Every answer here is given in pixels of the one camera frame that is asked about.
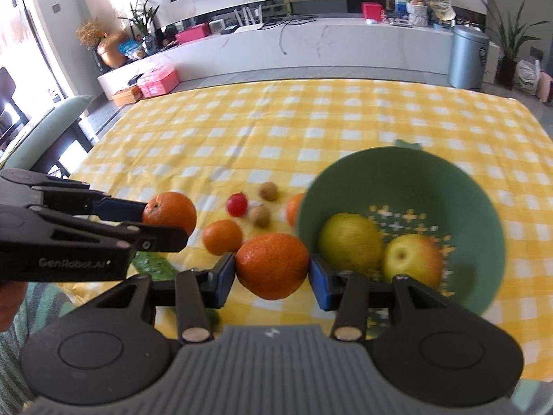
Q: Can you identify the white router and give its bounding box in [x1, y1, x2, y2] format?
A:
[233, 5, 264, 32]

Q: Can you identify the small orange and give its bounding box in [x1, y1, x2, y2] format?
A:
[202, 220, 243, 256]

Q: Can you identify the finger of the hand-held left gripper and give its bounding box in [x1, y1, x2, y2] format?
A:
[0, 205, 189, 253]
[0, 168, 148, 222]

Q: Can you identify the yellow-green pear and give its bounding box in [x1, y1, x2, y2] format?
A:
[318, 213, 384, 274]

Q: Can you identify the wooden box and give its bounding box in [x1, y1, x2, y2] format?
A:
[111, 85, 143, 105]

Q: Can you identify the yellow-red apple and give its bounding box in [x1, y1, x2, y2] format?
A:
[382, 233, 444, 288]

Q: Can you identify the blue snack bag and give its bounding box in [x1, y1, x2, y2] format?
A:
[119, 39, 145, 59]

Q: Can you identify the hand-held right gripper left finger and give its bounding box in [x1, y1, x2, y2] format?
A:
[88, 253, 237, 345]

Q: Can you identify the tall green potted plant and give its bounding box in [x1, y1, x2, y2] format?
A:
[477, 0, 538, 89]

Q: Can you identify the green chair cushion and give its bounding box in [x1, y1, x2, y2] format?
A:
[0, 95, 93, 169]

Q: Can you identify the pink storage box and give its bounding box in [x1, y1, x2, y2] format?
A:
[137, 64, 180, 99]

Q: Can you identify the white marble tv cabinet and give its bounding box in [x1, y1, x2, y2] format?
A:
[97, 17, 502, 96]

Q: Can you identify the small pink appliance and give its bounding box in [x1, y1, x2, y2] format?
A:
[538, 71, 553, 103]

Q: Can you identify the dried flower bunch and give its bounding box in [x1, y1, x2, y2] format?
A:
[75, 19, 104, 48]

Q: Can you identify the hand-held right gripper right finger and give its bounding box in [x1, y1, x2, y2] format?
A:
[309, 254, 452, 342]

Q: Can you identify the teal striped cloth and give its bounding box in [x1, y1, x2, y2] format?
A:
[0, 283, 78, 415]

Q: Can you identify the yellow checked tablecloth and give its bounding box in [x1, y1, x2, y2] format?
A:
[56, 79, 553, 383]

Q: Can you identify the flat pink box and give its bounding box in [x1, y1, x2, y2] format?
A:
[175, 24, 211, 45]

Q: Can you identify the copper vase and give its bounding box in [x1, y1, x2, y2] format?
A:
[97, 32, 130, 68]

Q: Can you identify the colourful picture board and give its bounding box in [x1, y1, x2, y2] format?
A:
[395, 0, 452, 22]

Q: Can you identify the green colander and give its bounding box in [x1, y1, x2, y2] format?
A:
[295, 139, 506, 317]

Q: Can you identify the green cucumber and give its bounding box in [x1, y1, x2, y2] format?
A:
[130, 251, 222, 329]

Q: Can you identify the white plastic bag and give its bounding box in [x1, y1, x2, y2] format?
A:
[516, 59, 541, 93]

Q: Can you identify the large orange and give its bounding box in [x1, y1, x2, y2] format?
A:
[235, 232, 311, 301]

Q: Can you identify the small red fruit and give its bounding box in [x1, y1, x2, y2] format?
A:
[226, 193, 249, 218]

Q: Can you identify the green leafy plant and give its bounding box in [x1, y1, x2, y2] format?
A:
[119, 0, 160, 53]

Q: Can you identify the grey metal trash can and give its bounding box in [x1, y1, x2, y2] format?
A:
[447, 25, 491, 91]

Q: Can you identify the black cable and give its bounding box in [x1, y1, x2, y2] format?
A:
[279, 19, 303, 56]

